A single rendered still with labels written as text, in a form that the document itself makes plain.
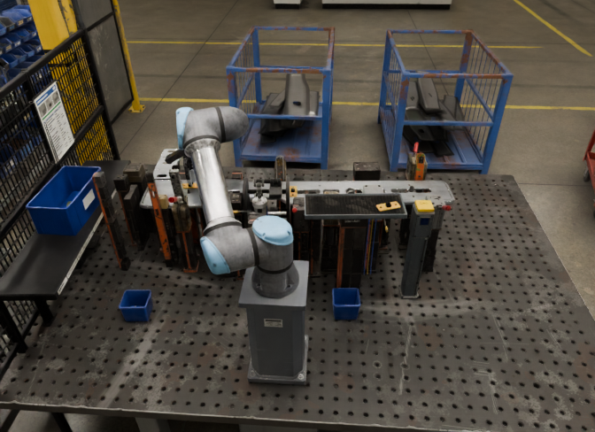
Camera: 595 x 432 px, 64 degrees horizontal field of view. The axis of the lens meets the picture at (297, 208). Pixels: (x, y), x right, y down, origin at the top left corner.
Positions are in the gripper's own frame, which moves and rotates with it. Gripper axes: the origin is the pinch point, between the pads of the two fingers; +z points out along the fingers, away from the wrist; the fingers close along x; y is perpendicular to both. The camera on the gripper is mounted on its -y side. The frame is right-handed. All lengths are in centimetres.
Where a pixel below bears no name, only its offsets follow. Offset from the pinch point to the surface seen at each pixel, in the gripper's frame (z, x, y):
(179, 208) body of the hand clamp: -2.7, -23.9, 0.2
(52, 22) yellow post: -60, 38, -61
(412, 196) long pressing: 1, -9, 99
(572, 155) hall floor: 97, 203, 303
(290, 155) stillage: 81, 172, 44
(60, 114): -28, 11, -55
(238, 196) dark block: -10.1, -26.3, 25.2
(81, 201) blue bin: -9.2, -28.7, -36.0
